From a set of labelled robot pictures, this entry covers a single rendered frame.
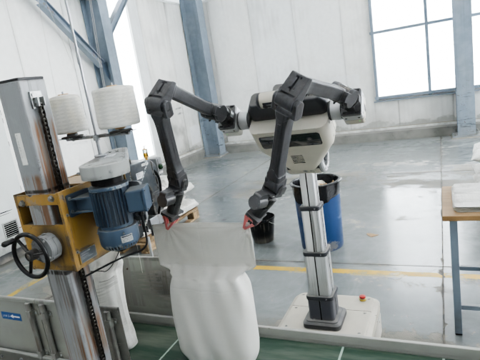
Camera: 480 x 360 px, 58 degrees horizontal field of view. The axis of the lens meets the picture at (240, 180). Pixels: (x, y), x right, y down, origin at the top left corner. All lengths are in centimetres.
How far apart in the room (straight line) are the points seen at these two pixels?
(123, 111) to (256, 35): 868
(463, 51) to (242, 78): 459
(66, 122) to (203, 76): 879
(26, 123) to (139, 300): 142
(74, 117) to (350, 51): 822
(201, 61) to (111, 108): 893
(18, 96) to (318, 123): 120
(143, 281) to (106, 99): 130
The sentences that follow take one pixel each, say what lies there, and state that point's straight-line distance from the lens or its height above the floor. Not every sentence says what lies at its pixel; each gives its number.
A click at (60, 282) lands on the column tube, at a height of 98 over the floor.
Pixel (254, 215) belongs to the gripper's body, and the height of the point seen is 109.
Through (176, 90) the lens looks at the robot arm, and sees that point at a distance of 179.
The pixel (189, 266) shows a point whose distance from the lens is 207.
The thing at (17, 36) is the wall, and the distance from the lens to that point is 712.
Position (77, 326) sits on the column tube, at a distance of 194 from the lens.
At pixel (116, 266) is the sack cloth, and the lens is 231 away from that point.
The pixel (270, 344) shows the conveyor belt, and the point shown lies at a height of 38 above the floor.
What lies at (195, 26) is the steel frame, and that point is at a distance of 1069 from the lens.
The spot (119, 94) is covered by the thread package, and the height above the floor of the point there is 165.
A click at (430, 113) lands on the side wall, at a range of 964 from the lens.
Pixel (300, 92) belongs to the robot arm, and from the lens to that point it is 149.
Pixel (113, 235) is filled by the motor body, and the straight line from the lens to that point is 169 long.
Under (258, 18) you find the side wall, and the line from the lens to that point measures 1030.
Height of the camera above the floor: 162
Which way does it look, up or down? 12 degrees down
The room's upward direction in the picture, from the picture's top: 9 degrees counter-clockwise
